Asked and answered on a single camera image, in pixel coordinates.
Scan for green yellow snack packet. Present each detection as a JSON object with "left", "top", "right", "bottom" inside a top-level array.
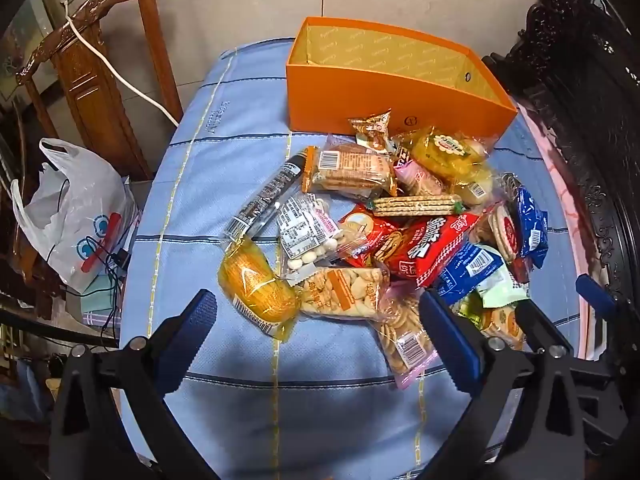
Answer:
[{"left": 450, "top": 292, "right": 484, "bottom": 319}]

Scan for round biscuit packet red label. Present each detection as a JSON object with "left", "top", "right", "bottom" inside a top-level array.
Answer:
[{"left": 479, "top": 202, "right": 524, "bottom": 264}]

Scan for white power cable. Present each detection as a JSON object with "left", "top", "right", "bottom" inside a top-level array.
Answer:
[{"left": 62, "top": 0, "right": 181, "bottom": 127}]

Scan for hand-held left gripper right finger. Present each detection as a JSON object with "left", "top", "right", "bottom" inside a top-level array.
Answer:
[{"left": 419, "top": 290, "right": 621, "bottom": 480}]

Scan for yellow biscuit packet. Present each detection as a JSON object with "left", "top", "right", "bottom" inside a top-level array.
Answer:
[{"left": 479, "top": 305, "right": 527, "bottom": 352}]

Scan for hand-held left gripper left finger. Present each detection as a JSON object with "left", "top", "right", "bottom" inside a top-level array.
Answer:
[{"left": 50, "top": 289, "right": 218, "bottom": 480}]

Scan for clear packet of white candies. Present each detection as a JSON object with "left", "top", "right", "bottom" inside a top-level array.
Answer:
[{"left": 277, "top": 195, "right": 347, "bottom": 275}]

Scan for long clear black-label packet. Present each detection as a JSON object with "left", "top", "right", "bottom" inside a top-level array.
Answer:
[{"left": 224, "top": 152, "right": 307, "bottom": 242}]

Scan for yellow cake packet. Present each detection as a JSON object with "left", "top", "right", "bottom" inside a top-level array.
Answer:
[{"left": 217, "top": 239, "right": 302, "bottom": 344}]

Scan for folded plaid cloth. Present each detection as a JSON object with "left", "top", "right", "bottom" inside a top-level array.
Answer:
[{"left": 80, "top": 287, "right": 123, "bottom": 328}]

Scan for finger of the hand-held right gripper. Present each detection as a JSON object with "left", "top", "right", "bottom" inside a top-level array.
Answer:
[
  {"left": 575, "top": 274, "right": 632, "bottom": 321},
  {"left": 514, "top": 302, "right": 563, "bottom": 356}
]

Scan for orange white snack packet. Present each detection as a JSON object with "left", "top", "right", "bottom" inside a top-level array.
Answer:
[{"left": 348, "top": 109, "right": 392, "bottom": 154}]

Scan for pink snack packet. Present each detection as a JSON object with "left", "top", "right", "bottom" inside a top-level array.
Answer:
[{"left": 392, "top": 157, "right": 446, "bottom": 197}]

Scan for wafer packet with green ends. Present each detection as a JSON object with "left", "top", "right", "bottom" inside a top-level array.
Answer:
[{"left": 367, "top": 194, "right": 464, "bottom": 217}]

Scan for green white snack packet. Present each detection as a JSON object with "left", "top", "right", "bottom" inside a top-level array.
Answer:
[{"left": 475, "top": 260, "right": 529, "bottom": 309}]

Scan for large red snack packet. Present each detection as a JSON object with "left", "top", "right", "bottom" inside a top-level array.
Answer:
[{"left": 384, "top": 212, "right": 482, "bottom": 289}]

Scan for white plastic bag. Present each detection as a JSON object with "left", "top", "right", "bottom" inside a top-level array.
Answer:
[{"left": 10, "top": 137, "right": 141, "bottom": 296}]

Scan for cracker packet with orange ends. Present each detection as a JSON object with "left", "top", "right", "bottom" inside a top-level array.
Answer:
[{"left": 304, "top": 142, "right": 399, "bottom": 199}]

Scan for dark blue snack packet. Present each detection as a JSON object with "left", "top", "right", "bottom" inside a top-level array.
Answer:
[{"left": 515, "top": 187, "right": 550, "bottom": 269}]

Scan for blue white snack packet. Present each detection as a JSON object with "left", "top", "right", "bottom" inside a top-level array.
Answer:
[{"left": 434, "top": 242, "right": 507, "bottom": 307}]

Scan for orange cardboard box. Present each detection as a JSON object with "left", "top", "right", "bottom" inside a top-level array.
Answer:
[{"left": 285, "top": 16, "right": 518, "bottom": 141}]

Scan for clear pink round-biscuit packet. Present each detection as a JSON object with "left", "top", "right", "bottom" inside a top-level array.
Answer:
[{"left": 372, "top": 285, "right": 452, "bottom": 391}]

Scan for red round-cracker packet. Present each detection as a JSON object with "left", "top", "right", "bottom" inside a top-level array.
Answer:
[{"left": 339, "top": 205, "right": 401, "bottom": 267}]

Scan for animal cracker packet orange label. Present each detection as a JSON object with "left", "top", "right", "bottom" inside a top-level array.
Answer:
[{"left": 295, "top": 265, "right": 391, "bottom": 322}]

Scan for carved wooden chair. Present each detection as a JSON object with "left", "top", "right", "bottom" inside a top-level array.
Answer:
[{"left": 15, "top": 0, "right": 186, "bottom": 181}]

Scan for dark carved wooden furniture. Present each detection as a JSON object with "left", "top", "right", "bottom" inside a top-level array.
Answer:
[{"left": 482, "top": 0, "right": 640, "bottom": 361}]

